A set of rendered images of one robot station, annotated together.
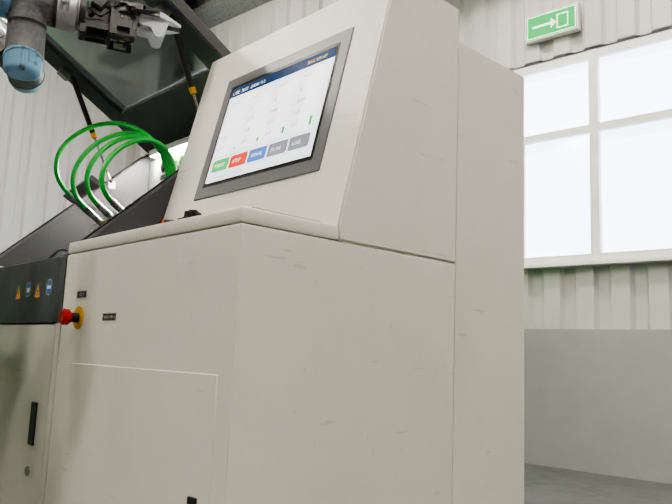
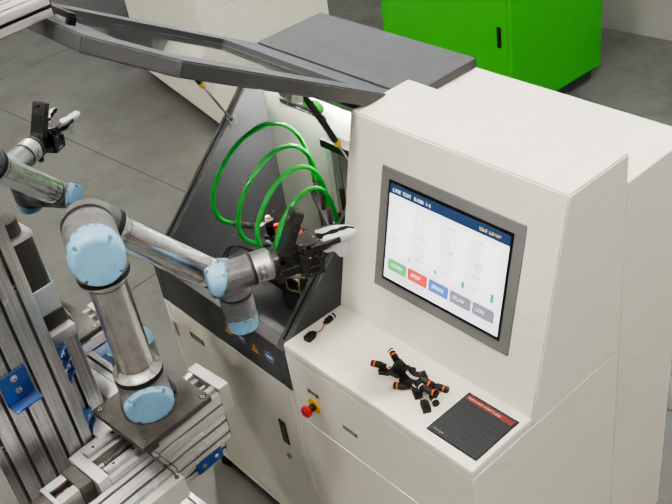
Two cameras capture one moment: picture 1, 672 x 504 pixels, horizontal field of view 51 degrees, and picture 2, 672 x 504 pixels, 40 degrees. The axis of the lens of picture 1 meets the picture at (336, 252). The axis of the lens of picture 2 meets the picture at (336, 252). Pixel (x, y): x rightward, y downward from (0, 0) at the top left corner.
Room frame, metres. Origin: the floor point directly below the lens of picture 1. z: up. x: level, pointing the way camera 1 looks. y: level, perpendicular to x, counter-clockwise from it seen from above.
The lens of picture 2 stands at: (-0.31, 0.21, 2.68)
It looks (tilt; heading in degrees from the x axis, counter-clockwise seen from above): 35 degrees down; 7
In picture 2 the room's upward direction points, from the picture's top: 10 degrees counter-clockwise
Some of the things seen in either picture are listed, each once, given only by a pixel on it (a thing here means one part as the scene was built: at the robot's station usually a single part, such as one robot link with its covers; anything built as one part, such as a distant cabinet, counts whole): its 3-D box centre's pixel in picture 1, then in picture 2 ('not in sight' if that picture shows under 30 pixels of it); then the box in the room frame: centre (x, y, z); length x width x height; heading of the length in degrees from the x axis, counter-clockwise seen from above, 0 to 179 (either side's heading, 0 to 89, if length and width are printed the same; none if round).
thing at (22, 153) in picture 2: not in sight; (14, 165); (2.02, 1.37, 1.43); 0.11 x 0.08 x 0.09; 164
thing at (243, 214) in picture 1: (187, 241); (399, 382); (1.47, 0.32, 0.96); 0.70 x 0.22 x 0.03; 43
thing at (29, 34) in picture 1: (24, 53); (237, 305); (1.39, 0.66, 1.34); 0.11 x 0.08 x 0.11; 22
